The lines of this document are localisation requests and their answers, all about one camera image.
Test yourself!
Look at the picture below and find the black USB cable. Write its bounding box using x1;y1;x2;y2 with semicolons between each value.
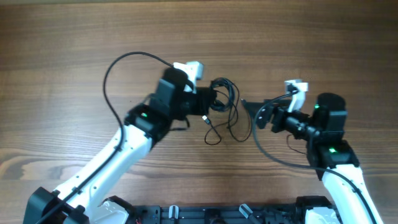
201;77;253;146

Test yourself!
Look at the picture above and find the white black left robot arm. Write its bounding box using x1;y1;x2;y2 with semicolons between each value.
23;62;216;223

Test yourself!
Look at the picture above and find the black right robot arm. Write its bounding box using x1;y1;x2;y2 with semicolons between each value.
243;90;382;223

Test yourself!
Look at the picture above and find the black right camera cable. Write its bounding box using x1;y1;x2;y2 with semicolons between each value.
251;88;379;224

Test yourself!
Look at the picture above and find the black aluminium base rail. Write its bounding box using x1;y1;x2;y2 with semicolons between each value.
128;203;305;224

